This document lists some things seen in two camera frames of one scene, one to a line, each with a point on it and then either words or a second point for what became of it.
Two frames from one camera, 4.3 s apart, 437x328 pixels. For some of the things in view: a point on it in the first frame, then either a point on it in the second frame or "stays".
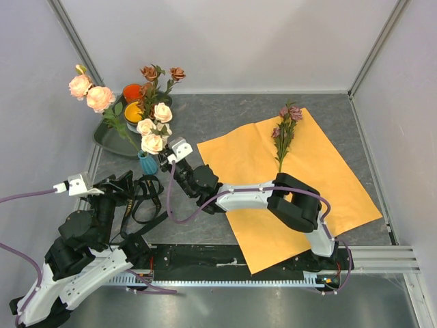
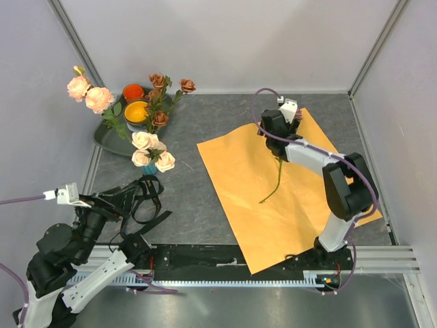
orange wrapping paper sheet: [248, 157] stays
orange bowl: [132, 112] stays
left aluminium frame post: [67, 26] stays
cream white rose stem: [155, 132] to [149, 149]
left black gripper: [121, 197] to [123, 201]
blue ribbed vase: [149, 164] stays
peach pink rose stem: [100, 100] stays
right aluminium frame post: [391, 20] stays
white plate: [133, 128] stays
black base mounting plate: [229, 260] stays
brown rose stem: [150, 92] to [159, 104]
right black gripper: [164, 160] to [291, 128]
